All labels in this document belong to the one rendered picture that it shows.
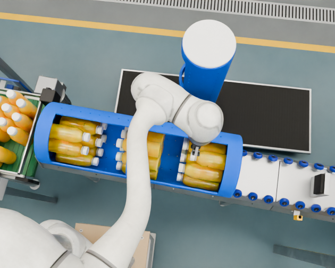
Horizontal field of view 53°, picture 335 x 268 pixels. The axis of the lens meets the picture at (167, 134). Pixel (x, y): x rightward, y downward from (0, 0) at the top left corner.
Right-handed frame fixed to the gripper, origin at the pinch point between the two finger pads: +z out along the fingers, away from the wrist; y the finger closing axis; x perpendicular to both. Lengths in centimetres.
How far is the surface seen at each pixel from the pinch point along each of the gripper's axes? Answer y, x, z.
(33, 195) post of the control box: -32, 91, 85
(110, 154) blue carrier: -4, 39, 37
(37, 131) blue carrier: -4, 66, 10
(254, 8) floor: 163, -36, 136
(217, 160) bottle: -1.2, -10.9, 14.7
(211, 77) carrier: 48, -4, 42
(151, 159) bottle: -5.6, 17.1, 19.1
